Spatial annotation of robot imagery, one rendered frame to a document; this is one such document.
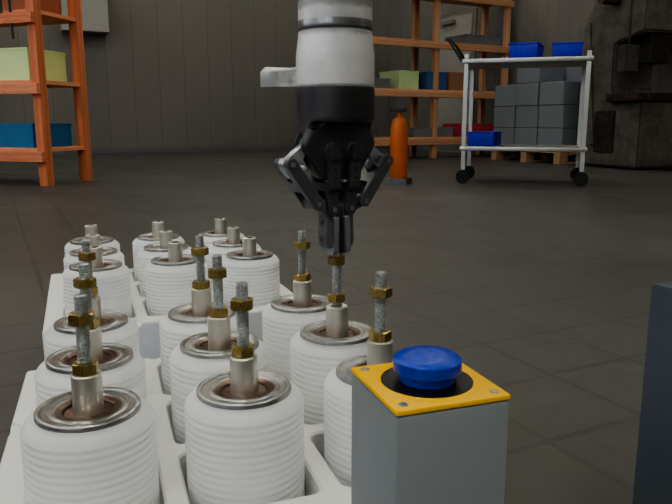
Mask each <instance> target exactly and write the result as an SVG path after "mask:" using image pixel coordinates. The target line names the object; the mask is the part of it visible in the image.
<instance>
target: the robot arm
mask: <svg viewBox="0 0 672 504"><path fill-rule="evenodd" d="M298 31H299V32H298V41H297V49H296V67H292V68H276V67H265V68H264V69H263V70H262V71H261V72H260V87H261V88H265V89H268V88H276V89H296V115H297V121H298V124H299V131H298V135H297V137H296V139H295V148H294V149H293V150H292V151H291V152H290V153H289V154H287V155H286V156H285V157H284V158H277V159H275V161H274V167H275V169H276V170H277V172H278V173H279V174H280V176H281V177H282V179H283V180H284V182H285V183H286V185H287V186H288V188H289V189H290V191H291V192H292V194H293V195H294V196H295V198H296V199H297V201H298V202H299V204H300V205H301V207H302V208H305V209H310V210H313V211H315V212H316V213H317V214H318V243H319V246H320V247H321V248H322V251H323V252H324V253H327V254H331V255H332V254H338V253H339V246H340V244H341V253H347V252H350V250H351V245H353V241H354V235H353V234H354V231H353V230H354V229H353V215H354V212H355V211H356V210H357V209H358V208H360V207H362V206H364V207H366V206H368V205H369V204H370V202H371V200H372V199H373V197H374V195H375V193H376V192H377V190H378V188H379V186H380V185H381V183H382V181H383V179H384V177H385V176H386V174H387V172H388V170H389V169H390V167H391V165H392V163H393V158H392V156H390V155H383V154H382V153H381V152H380V151H379V150H378V149H377V148H375V147H374V137H373V135H372V133H371V123H372V121H373V120H374V112H375V54H374V46H373V36H372V0H298ZM304 163H305V164H304ZM305 165H306V166H307V168H308V169H309V171H310V172H311V181H310V180H309V178H308V177H307V175H306V174H305V172H304V171H305V170H306V166H305ZM363 166H364V168H363V170H362V171H361V169H362V167H363ZM344 179H347V181H345V180H344ZM325 180H327V182H326V181H325Z"/></svg>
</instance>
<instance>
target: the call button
mask: <svg viewBox="0 0 672 504"><path fill-rule="evenodd" d="M393 370H394V371H395V372H396V373H397V374H399V379H400V381H401V382H402V383H403V384H405V385H407V386H410V387H414V388H418V389H442V388H446V387H449V386H451V385H452V384H453V383H454V378H455V377H457V376H459V375H460V374H461V372H462V358H461V357H460V356H459V355H458V354H457V353H455V352H454V351H452V350H449V349H447V348H443V347H438V346H428V345H419V346H410V347H406V348H403V349H401V350H399V351H398V352H396V353H395V354H394V355H393Z"/></svg>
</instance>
